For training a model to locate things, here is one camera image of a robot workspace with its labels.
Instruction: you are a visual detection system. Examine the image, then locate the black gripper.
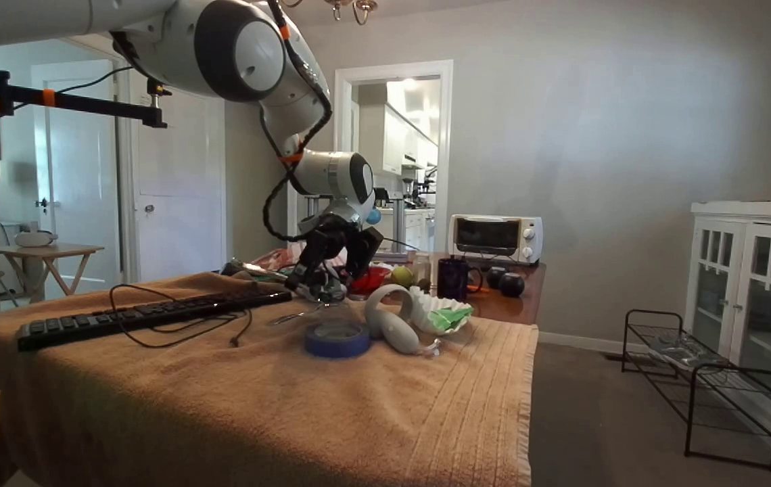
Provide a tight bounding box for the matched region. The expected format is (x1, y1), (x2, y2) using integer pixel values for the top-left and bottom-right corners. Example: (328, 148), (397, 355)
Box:
(301, 214), (383, 286)

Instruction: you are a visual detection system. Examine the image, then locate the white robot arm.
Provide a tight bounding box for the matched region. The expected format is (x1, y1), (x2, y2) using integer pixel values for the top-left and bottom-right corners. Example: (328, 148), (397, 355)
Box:
(0, 0), (381, 295)

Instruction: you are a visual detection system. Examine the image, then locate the red bowl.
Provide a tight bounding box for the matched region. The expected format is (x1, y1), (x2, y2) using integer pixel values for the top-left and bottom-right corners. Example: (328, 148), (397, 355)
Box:
(352, 264), (393, 295)

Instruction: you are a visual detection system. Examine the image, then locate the green tennis ball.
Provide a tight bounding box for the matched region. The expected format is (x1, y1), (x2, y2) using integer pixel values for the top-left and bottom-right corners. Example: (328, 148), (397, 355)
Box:
(390, 264), (418, 286)

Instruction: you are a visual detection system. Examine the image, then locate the blue tape roll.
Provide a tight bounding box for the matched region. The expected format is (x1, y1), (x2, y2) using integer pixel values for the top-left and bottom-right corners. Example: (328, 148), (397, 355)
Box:
(303, 326), (370, 360)

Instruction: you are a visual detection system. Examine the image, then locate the black mug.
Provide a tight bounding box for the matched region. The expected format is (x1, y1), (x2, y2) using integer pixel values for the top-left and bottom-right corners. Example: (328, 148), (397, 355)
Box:
(437, 257), (468, 301)

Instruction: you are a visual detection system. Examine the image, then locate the white toaster oven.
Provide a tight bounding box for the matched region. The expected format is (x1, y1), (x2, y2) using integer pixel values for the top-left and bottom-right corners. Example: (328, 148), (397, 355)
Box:
(450, 214), (544, 264)

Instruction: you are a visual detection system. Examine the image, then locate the beige towel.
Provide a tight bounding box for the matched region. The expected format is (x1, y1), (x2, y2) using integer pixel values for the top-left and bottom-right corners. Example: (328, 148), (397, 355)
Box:
(0, 274), (537, 487)

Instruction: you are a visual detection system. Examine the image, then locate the black round jar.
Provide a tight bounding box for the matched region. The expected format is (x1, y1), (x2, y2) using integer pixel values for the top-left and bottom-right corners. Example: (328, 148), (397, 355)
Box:
(498, 274), (525, 297)

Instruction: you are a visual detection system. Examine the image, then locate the black keyboard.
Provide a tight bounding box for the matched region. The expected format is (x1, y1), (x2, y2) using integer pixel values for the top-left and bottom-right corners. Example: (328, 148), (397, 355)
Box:
(15, 284), (290, 352)

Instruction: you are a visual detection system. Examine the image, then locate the wooden folding table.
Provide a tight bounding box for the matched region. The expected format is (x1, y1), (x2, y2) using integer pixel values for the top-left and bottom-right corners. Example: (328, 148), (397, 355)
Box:
(0, 244), (96, 301)

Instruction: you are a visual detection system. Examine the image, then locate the white glass door cabinet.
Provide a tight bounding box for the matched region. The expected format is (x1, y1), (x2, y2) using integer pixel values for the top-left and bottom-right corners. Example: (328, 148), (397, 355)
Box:
(681, 196), (771, 455)

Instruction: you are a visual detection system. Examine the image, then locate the black wire rack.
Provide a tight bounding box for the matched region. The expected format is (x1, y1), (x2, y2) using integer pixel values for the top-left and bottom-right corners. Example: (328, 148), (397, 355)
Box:
(619, 307), (771, 471)

